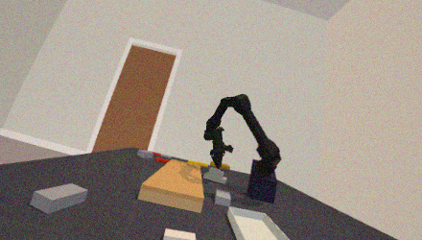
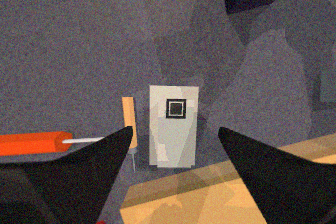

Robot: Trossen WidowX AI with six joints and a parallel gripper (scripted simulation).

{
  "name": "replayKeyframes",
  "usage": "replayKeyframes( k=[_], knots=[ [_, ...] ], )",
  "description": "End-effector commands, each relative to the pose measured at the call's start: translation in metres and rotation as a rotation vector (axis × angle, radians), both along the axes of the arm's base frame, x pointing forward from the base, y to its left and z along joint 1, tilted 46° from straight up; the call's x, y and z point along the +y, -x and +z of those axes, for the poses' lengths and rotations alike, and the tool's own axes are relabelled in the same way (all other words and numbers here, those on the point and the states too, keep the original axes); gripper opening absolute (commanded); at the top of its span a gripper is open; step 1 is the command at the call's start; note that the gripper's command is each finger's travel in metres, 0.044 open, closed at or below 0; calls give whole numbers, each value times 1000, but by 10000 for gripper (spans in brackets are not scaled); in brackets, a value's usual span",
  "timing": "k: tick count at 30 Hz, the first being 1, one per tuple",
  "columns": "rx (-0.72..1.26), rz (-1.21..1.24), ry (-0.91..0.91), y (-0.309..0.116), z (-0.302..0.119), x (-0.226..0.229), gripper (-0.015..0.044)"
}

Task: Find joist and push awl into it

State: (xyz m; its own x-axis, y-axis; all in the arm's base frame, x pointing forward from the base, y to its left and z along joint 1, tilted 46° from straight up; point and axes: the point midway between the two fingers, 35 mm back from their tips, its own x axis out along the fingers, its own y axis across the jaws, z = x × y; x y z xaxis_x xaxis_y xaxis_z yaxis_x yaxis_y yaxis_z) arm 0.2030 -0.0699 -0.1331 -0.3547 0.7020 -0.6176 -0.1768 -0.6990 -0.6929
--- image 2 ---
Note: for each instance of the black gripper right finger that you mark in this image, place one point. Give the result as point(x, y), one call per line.
point(287, 189)

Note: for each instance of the orange-handled awl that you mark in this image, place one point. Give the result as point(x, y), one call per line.
point(38, 142)

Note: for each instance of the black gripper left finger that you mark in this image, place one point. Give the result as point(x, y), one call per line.
point(71, 189)

